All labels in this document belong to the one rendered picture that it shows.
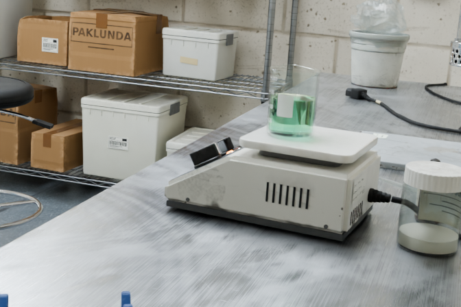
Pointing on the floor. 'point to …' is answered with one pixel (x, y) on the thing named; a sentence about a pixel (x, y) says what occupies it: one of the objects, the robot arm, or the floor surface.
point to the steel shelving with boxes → (127, 162)
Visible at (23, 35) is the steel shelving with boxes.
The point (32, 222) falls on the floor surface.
